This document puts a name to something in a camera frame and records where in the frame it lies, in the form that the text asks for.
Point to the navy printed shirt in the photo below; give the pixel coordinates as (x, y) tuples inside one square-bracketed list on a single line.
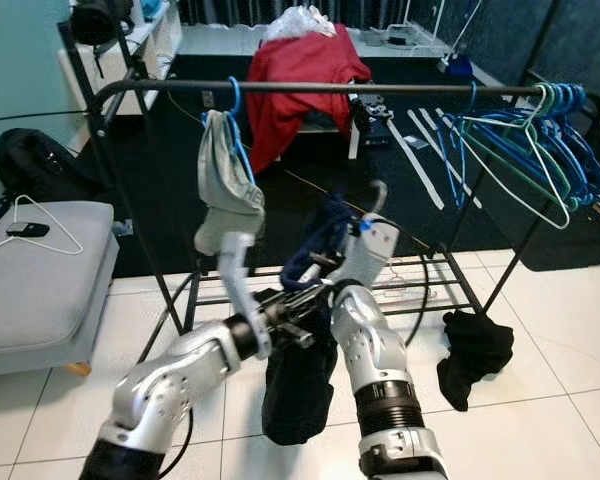
[(295, 400)]

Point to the silver metal hanger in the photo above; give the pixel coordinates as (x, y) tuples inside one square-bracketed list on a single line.
[(380, 195)]

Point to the pink hanger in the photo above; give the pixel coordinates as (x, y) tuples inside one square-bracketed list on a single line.
[(408, 291)]

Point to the grey beige garment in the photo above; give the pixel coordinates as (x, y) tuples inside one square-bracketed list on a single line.
[(230, 210)]

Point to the white floor slat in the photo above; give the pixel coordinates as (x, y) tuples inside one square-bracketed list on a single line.
[(412, 162), (420, 125)]

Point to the black metal device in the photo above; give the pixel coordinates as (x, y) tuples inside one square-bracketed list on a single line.
[(368, 118)]

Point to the black clothes rack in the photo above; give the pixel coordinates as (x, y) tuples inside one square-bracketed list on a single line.
[(390, 88)]

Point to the red cloth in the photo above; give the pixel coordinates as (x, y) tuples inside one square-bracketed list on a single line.
[(305, 65)]

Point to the blue mop head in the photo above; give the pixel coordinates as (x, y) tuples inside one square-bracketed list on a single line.
[(454, 65)]

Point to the white plastic bag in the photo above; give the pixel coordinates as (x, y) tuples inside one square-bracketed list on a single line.
[(300, 24)]

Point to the white low platform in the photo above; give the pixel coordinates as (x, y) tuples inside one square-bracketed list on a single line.
[(215, 45)]

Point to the dark curtain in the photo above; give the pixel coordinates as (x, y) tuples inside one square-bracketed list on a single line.
[(300, 10)]

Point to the grey ottoman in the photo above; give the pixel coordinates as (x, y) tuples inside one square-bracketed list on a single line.
[(40, 290)]

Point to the black phone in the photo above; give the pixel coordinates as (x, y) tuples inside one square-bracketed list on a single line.
[(28, 229)]

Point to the black backpack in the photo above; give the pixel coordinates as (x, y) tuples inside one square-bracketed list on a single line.
[(40, 165)]

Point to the white shelf unit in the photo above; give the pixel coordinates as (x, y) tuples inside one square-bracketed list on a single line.
[(90, 85)]

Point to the blue plastic bag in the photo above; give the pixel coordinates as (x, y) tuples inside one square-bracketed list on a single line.
[(152, 8)]

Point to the thin black rod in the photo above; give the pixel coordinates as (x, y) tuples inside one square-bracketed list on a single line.
[(45, 115)]

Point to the black handbag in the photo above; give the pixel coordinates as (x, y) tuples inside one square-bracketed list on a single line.
[(100, 22)]

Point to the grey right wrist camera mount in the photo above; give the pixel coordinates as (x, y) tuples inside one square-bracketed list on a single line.
[(375, 250)]

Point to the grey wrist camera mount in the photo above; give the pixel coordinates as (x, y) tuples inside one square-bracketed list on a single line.
[(375, 250), (235, 260)]

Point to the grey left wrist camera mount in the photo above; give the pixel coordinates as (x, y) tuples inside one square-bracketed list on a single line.
[(235, 260)]

